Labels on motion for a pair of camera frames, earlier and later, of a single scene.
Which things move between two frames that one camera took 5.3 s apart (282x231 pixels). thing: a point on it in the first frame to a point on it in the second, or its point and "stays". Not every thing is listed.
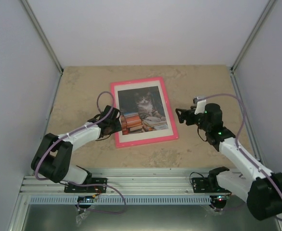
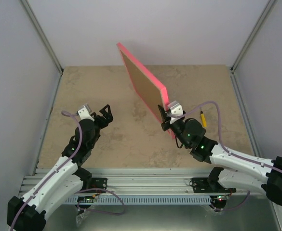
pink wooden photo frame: x=148 y=137 to x=150 y=89
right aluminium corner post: x=261 y=20 stays
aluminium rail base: x=129 y=182 stays
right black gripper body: x=191 y=121 to x=165 y=126
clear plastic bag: x=79 y=217 stays
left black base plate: x=70 y=188 stays
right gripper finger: x=183 y=115 to x=164 y=114
